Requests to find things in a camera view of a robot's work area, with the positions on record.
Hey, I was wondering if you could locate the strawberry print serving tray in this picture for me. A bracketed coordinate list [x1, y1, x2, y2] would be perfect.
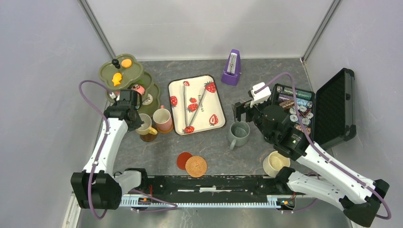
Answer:
[168, 75, 226, 136]

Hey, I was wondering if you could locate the yellow ceramic mug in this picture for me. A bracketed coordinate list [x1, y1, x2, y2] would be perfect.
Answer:
[135, 114, 158, 135]

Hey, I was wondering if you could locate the light brown round coaster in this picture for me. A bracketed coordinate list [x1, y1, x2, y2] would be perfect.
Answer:
[156, 124, 174, 134]

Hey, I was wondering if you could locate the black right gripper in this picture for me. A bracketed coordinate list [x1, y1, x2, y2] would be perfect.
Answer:
[231, 96, 273, 142]

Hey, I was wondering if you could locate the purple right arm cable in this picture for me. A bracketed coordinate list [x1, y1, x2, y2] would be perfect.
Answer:
[253, 72, 392, 220]

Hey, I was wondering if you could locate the cream ceramic mug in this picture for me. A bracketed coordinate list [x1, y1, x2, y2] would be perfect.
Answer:
[262, 151, 290, 177]

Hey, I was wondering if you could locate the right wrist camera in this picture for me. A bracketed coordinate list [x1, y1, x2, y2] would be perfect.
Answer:
[249, 82, 271, 108]

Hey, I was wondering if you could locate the grey ceramic mug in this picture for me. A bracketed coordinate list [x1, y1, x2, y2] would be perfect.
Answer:
[227, 121, 250, 150]

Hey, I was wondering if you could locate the white chocolate drizzle donut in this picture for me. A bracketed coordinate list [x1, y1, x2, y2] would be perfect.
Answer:
[142, 94, 154, 106]

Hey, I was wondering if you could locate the dark brown round coaster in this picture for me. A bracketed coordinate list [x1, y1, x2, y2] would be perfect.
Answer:
[140, 133, 158, 142]

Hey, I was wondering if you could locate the woven round coaster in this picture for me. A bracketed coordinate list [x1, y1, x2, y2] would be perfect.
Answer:
[185, 156, 207, 178]

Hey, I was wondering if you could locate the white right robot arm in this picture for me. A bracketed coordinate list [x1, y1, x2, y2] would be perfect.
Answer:
[232, 101, 390, 228]

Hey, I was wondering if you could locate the pink ceramic mug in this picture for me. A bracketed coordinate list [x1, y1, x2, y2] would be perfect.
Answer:
[153, 105, 173, 130]

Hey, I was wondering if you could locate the open black case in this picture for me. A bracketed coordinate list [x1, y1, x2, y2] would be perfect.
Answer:
[270, 68, 356, 150]

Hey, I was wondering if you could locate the purple metronome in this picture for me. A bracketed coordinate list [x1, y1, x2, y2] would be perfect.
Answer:
[221, 49, 241, 86]

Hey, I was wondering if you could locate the round orange biscuit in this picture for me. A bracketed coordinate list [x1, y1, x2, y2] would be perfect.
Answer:
[121, 58, 133, 68]

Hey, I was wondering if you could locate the red round coaster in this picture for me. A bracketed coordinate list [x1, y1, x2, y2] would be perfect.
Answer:
[176, 152, 192, 170]

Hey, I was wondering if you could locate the green tiered dessert stand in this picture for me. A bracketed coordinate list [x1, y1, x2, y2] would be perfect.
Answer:
[98, 54, 161, 117]

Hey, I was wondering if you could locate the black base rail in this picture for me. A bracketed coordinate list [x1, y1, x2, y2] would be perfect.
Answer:
[136, 175, 294, 203]

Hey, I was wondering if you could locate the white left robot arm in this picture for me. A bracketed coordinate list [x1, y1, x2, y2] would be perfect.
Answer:
[70, 89, 149, 210]

